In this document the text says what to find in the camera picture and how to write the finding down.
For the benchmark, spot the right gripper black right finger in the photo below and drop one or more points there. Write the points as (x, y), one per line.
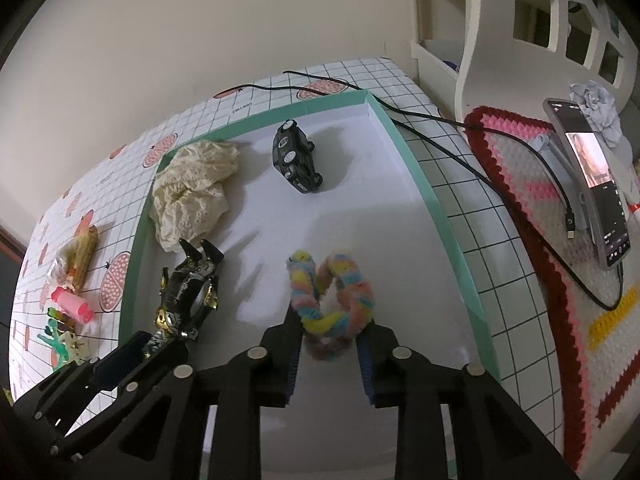
(493, 437)

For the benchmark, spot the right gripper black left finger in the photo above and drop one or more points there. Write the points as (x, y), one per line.
(263, 376)

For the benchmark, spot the black gold robot figure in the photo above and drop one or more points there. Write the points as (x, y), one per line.
(187, 296)

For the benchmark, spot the green plastic toy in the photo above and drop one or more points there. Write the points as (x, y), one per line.
(64, 346)

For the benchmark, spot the pink hair roller clip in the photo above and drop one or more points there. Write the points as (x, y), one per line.
(74, 306)

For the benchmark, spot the yellow rice cracker packet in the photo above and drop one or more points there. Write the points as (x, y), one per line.
(71, 263)

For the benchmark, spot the cream lace scrunchie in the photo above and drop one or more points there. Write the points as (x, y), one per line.
(187, 196)

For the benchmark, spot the black toy car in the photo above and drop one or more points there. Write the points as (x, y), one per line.
(292, 157)

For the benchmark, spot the colourful bead toy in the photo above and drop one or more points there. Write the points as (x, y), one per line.
(63, 322)

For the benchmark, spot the crocheted pink red mat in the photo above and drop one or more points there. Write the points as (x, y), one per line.
(593, 313)

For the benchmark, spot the mint green shallow box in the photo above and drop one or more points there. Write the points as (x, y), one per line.
(376, 205)

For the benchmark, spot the dark wooden cabinet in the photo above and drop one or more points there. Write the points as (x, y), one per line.
(11, 258)

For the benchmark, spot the smartphone on stand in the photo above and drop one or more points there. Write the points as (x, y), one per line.
(578, 149)

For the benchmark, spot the pomegranate grid tablecloth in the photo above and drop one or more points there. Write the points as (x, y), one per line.
(332, 298)

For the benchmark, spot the grey phone stand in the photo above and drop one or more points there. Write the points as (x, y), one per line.
(553, 153)

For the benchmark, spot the white paper flower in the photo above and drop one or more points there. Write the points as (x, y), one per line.
(598, 106)

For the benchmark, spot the blue item in shelf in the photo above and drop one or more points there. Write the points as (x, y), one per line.
(452, 65)

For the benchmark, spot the white shelf unit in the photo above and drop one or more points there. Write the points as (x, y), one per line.
(514, 54)

